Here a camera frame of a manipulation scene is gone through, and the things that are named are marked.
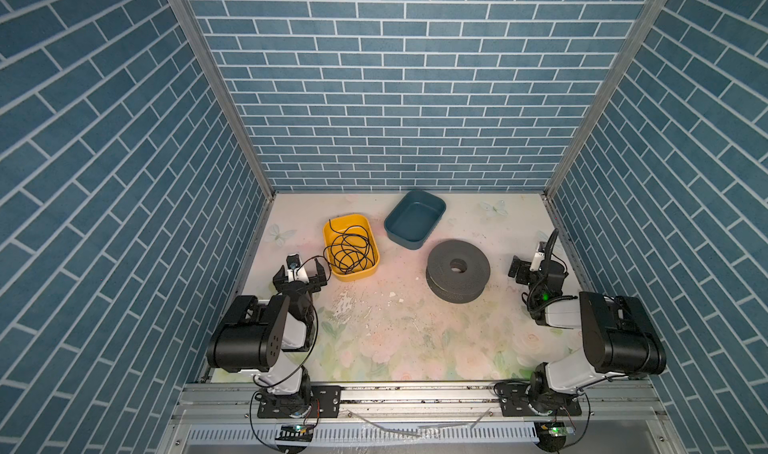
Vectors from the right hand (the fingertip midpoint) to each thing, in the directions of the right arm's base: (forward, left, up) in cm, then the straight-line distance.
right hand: (530, 256), depth 94 cm
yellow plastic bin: (+11, +65, -1) cm, 66 cm away
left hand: (-10, +71, +4) cm, 72 cm away
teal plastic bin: (+20, +38, -7) cm, 44 cm away
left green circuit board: (-50, +63, -9) cm, 81 cm away
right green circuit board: (-45, 0, -8) cm, 45 cm away
